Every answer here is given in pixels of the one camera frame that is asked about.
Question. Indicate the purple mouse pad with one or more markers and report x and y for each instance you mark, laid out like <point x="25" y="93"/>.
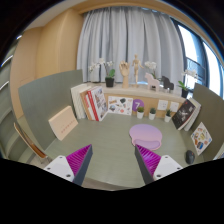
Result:
<point x="146" y="135"/>

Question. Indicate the white orchid behind horse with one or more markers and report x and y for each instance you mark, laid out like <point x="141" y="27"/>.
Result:
<point x="151" y="66"/>

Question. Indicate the pink horse figure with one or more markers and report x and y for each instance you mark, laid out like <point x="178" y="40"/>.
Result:
<point x="152" y="82"/>

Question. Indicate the wooden hand model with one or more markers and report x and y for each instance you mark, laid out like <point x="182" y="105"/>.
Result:
<point x="124" y="70"/>

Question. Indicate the white book behind black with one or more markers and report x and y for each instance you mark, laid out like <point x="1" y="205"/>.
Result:
<point x="194" y="115"/>

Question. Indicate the purple number seven card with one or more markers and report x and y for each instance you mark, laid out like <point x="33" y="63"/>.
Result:
<point x="136" y="104"/>

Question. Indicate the black computer mouse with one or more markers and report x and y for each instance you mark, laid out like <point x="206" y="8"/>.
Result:
<point x="189" y="157"/>

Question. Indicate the white card right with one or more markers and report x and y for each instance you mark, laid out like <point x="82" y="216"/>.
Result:
<point x="174" y="106"/>

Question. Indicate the colourful sticker card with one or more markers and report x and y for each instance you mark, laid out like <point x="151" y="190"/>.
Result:
<point x="201" y="138"/>

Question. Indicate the small potted plant right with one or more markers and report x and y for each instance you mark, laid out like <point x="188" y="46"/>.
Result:
<point x="167" y="115"/>

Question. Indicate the white orchid black pot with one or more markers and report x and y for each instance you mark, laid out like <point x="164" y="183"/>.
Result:
<point x="110" y="73"/>

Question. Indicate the small potted plant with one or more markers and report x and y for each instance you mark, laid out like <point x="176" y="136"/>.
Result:
<point x="167" y="115"/>
<point x="152" y="113"/>
<point x="140" y="112"/>

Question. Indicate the wooden chair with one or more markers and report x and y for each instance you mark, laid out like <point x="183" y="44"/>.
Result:
<point x="29" y="142"/>

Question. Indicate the illustrated magazine book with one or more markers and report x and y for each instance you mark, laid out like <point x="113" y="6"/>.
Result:
<point x="100" y="104"/>

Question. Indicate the black horse figure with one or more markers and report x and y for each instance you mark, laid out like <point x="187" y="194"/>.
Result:
<point x="167" y="84"/>

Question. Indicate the white orchid right pot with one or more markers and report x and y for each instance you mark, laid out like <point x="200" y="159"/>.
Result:
<point x="190" y="78"/>

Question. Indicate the white card left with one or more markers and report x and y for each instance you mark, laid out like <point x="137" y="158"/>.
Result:
<point x="162" y="105"/>

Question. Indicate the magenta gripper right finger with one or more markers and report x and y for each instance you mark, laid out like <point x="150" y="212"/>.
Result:
<point x="154" y="167"/>

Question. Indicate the small potted plant middle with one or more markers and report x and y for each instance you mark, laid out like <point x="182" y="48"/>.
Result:
<point x="152" y="113"/>

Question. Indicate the sticker sheet card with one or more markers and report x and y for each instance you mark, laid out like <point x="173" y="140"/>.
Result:
<point x="120" y="105"/>

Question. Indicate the grey curtain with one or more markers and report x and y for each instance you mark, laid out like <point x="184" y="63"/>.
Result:
<point x="119" y="34"/>

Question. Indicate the red white book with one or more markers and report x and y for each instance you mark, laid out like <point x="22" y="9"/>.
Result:
<point x="90" y="104"/>

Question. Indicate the white book stack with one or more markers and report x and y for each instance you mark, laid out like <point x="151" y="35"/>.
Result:
<point x="77" y="101"/>

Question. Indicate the small potted plant left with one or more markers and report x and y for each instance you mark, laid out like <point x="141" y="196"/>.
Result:
<point x="140" y="112"/>

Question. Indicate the wooden mannequin figure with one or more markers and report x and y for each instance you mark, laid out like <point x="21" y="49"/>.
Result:
<point x="136" y="63"/>

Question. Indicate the white card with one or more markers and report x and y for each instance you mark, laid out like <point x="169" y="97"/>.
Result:
<point x="162" y="105"/>
<point x="174" y="106"/>

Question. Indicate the black photo book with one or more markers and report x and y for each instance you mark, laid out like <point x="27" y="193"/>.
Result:
<point x="183" y="114"/>

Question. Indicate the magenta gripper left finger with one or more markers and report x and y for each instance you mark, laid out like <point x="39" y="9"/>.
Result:
<point x="72" y="167"/>

